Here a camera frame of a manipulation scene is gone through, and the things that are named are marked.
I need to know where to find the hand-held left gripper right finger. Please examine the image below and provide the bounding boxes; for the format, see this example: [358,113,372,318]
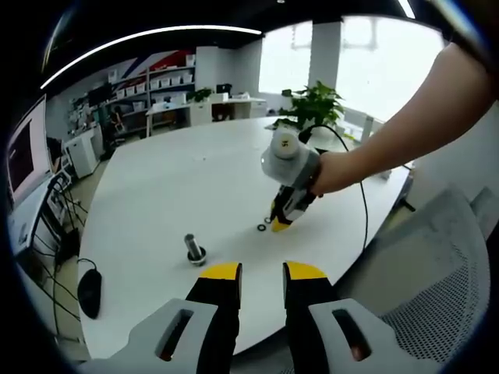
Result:
[283,261,445,374]

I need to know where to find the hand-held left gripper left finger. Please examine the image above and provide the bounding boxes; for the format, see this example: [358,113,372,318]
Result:
[87,261,242,374]

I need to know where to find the metal threaded stud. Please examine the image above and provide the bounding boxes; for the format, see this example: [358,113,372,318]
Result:
[183,232,208,269]

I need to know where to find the person's right hand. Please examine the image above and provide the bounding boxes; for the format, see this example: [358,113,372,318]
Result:
[311,150,354,198]

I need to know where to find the green potted plant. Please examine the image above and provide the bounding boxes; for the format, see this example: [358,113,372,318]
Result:
[278,80,346,133]

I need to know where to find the white tower appliance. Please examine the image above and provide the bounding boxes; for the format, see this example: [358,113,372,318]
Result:
[360,115,374,143]

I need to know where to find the low white cabinet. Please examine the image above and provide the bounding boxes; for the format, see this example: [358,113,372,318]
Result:
[146,93,268,137]

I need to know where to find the black computer mouse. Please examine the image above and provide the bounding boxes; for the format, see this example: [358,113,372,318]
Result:
[76,268,104,319]

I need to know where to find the grey mesh office chair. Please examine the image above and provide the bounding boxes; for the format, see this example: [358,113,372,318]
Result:
[337,186,492,363]

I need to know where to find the curved ceiling light strip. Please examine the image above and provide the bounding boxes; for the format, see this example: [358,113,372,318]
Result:
[41,26,262,90]

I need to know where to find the shelving unit with white bins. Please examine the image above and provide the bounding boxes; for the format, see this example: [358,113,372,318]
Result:
[108,54,196,114]

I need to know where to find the white side desk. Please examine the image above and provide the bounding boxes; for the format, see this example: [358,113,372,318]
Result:
[7,175,79,254]

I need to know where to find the white floor appliance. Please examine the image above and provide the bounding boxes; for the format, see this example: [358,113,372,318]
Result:
[65,130,101,178]

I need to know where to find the computer monitor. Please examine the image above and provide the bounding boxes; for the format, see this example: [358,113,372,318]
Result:
[5,95,54,203]

